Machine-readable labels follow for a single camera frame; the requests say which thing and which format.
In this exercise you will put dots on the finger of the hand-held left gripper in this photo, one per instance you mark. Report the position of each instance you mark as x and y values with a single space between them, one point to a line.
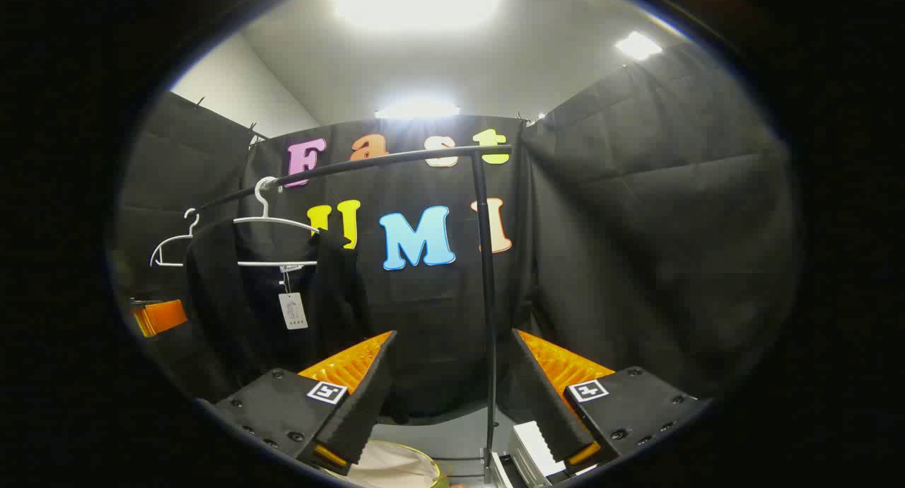
162 317

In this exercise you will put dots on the black metal clothes rack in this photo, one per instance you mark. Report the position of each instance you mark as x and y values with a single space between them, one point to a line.
485 262

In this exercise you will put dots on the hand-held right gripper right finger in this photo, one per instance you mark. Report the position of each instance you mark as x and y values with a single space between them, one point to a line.
541 403

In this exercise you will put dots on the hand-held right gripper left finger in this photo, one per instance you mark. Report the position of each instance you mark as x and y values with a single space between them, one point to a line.
368 403

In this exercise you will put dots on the white laundry hamper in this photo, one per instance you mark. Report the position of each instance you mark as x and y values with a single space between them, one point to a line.
396 467

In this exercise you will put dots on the white clothes hanger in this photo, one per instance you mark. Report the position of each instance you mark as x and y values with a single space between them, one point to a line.
192 226
266 208

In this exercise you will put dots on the black knit garment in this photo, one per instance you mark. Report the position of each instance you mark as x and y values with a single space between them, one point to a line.
233 318

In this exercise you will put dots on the large ceiling light panel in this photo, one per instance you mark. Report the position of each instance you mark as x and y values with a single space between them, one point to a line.
417 0

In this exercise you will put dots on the white box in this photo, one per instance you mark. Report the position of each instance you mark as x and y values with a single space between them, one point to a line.
541 445

